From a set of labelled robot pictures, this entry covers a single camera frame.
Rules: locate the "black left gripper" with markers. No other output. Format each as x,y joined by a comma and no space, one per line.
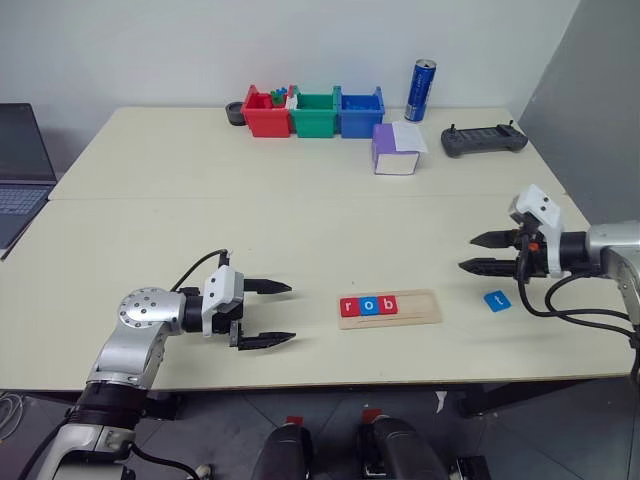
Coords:
230,315

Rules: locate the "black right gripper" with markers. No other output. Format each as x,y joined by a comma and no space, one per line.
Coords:
532,260

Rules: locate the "red letter r tile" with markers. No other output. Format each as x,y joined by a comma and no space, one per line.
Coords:
350,308

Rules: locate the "wooden letter tray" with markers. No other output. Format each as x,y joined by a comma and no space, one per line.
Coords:
415,310

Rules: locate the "blue letter o tile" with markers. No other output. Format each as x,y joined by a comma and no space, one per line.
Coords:
370,306

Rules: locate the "red letter b tile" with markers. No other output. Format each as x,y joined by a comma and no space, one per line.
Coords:
389,305

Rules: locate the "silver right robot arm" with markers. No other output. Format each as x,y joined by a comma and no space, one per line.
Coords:
610,250

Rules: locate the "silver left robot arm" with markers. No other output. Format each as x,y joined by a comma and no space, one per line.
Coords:
135,325

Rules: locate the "blue letter t tile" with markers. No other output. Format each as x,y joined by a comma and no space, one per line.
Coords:
497,300

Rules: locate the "red tag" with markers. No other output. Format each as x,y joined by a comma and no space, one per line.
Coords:
371,413
295,420

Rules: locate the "dark grey handheld controller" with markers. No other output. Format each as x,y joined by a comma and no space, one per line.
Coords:
482,139

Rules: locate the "dark rounded shape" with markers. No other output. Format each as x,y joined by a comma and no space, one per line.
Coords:
400,450
285,455

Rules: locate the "white paper sheet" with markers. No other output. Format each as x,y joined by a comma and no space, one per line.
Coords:
410,136

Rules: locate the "purple and white box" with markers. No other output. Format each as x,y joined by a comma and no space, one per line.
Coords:
390,150

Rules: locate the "white paper scrap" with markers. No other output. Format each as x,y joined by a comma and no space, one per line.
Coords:
440,401

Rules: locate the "small white floor object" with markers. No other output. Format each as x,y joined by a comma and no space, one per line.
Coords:
204,471

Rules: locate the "blue drink can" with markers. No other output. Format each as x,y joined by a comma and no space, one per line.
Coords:
419,92

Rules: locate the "blue plastic bin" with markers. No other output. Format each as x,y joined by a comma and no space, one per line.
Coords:
359,122

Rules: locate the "red plastic bin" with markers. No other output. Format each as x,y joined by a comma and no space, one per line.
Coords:
267,122

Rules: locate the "green plastic bin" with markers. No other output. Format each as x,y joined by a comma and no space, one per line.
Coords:
314,122

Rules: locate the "dark grey round holder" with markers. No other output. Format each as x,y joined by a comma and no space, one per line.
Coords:
233,115

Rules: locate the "black floor box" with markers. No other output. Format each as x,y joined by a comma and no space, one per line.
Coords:
472,467

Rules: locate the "dark grey laptop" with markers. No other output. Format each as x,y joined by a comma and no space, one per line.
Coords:
22,165

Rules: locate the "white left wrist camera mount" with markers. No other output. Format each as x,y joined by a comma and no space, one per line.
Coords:
222,285

